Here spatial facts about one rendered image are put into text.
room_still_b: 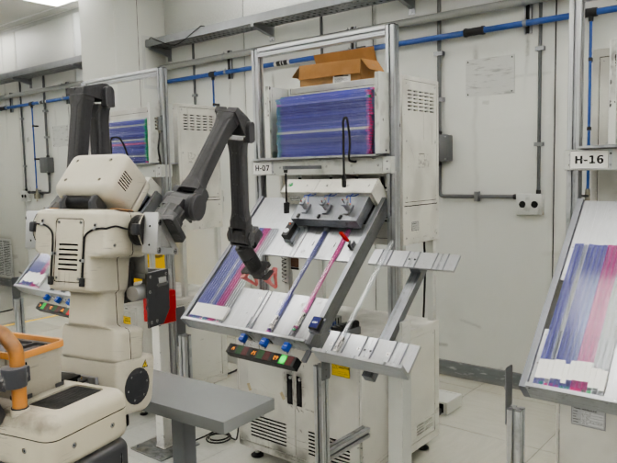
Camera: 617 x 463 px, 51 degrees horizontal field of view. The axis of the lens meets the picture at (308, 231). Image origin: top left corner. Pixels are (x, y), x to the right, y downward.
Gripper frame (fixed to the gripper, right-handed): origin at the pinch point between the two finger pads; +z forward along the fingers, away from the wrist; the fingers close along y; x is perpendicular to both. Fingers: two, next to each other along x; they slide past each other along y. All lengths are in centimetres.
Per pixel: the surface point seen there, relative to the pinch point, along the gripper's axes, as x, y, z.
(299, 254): -27.8, 7.7, 11.1
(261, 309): 0.4, 10.9, 14.7
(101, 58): -197, 316, -26
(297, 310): -1.8, -6.3, 14.5
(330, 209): -46.2, -0.9, 2.6
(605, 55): -99, -100, -24
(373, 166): -64, -16, -6
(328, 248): -31.7, -4.9, 10.6
